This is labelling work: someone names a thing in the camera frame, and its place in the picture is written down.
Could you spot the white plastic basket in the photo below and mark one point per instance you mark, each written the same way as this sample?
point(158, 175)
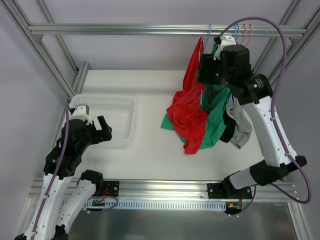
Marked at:
point(119, 111)

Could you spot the pink hanger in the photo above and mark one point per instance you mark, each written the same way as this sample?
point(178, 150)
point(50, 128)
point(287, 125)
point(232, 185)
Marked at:
point(251, 34)
point(245, 33)

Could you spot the front aluminium rail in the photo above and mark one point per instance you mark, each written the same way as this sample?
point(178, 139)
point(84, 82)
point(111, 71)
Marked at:
point(174, 190)

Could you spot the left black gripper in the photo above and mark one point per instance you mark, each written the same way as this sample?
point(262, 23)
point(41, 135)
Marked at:
point(97, 133)

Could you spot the red tank top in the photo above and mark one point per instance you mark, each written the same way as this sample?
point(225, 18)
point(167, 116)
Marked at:
point(185, 113)

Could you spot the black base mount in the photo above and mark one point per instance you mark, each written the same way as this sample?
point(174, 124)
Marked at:
point(220, 191)
point(111, 188)

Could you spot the aluminium hanging rail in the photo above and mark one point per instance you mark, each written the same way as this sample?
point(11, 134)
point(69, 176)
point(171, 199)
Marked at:
point(127, 29)

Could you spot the blue hanger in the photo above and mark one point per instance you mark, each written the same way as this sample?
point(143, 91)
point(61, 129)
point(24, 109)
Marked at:
point(232, 102)
point(236, 31)
point(204, 47)

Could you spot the green tank top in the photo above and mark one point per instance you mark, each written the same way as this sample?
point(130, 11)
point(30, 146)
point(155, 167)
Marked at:
point(214, 102)

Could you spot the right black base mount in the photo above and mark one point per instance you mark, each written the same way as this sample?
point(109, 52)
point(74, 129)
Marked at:
point(220, 191)

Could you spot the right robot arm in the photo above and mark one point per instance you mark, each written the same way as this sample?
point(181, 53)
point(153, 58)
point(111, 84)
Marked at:
point(232, 69)

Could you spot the white slotted cable duct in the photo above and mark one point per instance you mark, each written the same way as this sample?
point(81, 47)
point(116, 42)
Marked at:
point(136, 204)

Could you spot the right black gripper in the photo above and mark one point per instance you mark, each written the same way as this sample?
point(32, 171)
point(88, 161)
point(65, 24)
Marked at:
point(204, 69)

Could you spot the black tank top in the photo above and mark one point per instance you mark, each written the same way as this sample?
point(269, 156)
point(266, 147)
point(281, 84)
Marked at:
point(230, 125)

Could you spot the grey tank top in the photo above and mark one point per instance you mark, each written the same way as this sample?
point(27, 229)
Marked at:
point(243, 128)

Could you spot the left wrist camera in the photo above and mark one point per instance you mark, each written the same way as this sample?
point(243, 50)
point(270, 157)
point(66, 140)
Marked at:
point(79, 112)

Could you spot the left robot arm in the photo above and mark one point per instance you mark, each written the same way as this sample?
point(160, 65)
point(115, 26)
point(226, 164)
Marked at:
point(51, 220)

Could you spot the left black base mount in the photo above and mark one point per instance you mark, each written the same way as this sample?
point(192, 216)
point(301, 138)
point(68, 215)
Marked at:
point(111, 188)

